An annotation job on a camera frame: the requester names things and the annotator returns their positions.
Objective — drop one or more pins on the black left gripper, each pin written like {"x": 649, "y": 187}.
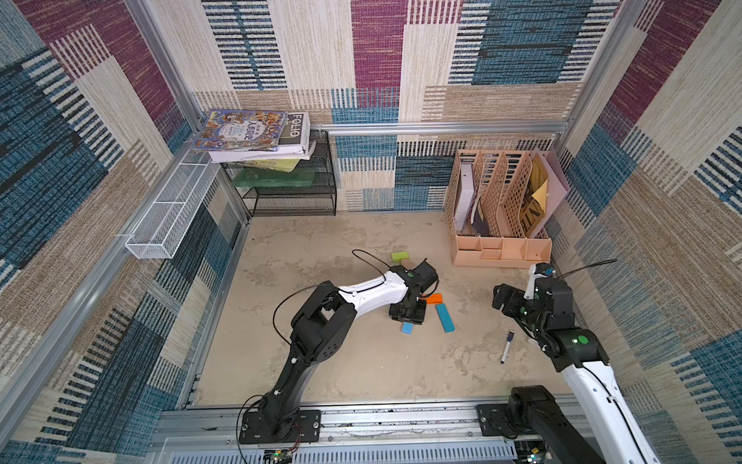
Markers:
{"x": 419, "y": 318}

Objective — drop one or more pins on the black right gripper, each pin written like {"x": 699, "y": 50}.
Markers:
{"x": 504, "y": 297}

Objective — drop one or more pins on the teal block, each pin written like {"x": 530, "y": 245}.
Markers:
{"x": 445, "y": 318}

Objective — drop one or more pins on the green block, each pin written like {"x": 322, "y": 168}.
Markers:
{"x": 399, "y": 256}

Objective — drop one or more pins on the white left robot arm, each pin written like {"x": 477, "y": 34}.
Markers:
{"x": 319, "y": 329}

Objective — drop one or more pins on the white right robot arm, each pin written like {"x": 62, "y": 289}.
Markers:
{"x": 584, "y": 364}

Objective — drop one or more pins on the marker pen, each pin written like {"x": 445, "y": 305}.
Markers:
{"x": 507, "y": 346}

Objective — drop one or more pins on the dark notebook in organizer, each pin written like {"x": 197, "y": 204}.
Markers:
{"x": 479, "y": 224}

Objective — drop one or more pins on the pink desk file organizer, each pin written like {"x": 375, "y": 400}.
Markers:
{"x": 503, "y": 180}

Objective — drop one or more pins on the yellow paper in organizer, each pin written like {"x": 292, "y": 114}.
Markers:
{"x": 540, "y": 196}

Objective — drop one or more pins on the green folder on shelf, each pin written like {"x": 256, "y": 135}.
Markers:
{"x": 262, "y": 178}

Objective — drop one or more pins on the colourful illustrated book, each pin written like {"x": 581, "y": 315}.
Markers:
{"x": 241, "y": 130}

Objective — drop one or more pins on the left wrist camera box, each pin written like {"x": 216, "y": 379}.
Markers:
{"x": 425, "y": 278}

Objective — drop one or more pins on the black wire mesh shelf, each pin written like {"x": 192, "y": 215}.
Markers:
{"x": 309, "y": 189}

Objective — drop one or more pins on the white wire mesh basket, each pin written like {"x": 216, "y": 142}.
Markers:
{"x": 159, "y": 234}

